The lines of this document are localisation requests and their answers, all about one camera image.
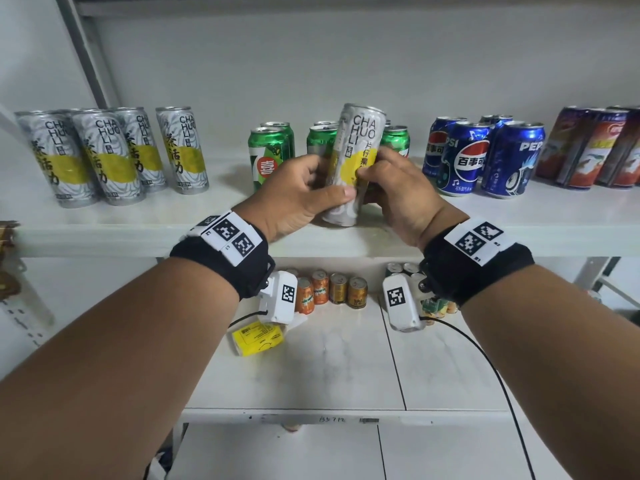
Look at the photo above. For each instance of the person's left hand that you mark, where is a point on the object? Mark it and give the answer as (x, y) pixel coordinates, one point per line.
(285, 194)

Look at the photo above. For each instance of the person's right hand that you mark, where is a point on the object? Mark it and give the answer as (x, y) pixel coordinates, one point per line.
(410, 204)

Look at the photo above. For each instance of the person's right thumb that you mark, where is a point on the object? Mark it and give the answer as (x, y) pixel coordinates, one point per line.
(369, 175)

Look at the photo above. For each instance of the person's left thumb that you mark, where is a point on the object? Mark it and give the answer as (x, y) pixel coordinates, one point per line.
(332, 196)

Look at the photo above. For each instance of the tall silver yellow drink can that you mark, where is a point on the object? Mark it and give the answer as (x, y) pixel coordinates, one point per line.
(110, 159)
(357, 134)
(182, 149)
(145, 144)
(55, 159)

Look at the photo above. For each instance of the person's left forearm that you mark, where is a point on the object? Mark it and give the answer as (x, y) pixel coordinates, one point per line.
(115, 364)

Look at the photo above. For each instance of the person's right forearm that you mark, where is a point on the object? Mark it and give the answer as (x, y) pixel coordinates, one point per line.
(560, 374)

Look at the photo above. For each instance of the blue cola can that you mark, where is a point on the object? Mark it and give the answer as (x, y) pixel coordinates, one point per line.
(465, 162)
(512, 162)
(436, 149)
(497, 119)

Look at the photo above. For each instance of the small orange soda can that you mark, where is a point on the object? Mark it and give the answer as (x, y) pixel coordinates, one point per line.
(320, 288)
(305, 297)

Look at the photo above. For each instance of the small gold drink can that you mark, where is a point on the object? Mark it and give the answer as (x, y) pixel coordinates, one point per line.
(357, 293)
(338, 289)

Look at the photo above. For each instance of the small silver can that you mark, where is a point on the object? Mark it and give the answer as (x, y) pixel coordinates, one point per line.
(393, 269)
(411, 268)

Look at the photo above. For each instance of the black wristband with marker tags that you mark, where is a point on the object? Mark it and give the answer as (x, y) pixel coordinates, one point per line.
(465, 272)
(220, 259)

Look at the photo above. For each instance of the small green yellow can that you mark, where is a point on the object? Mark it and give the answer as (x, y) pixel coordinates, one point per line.
(435, 307)

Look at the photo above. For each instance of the yellow packet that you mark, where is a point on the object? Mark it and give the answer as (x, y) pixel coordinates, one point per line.
(255, 340)

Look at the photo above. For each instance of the white metal shelf unit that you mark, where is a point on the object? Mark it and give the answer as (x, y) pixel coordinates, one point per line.
(150, 229)

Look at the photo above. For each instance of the tall red drink can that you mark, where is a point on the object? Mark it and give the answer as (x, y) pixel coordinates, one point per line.
(557, 142)
(625, 154)
(592, 149)

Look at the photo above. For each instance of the white wrist camera with marker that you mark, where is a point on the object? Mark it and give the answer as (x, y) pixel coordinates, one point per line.
(402, 304)
(280, 299)

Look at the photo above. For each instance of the white slotted wall rail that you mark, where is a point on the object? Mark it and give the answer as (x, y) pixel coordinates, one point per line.
(30, 304)

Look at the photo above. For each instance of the brown object on wall rail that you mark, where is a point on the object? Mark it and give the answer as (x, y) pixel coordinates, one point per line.
(7, 259)

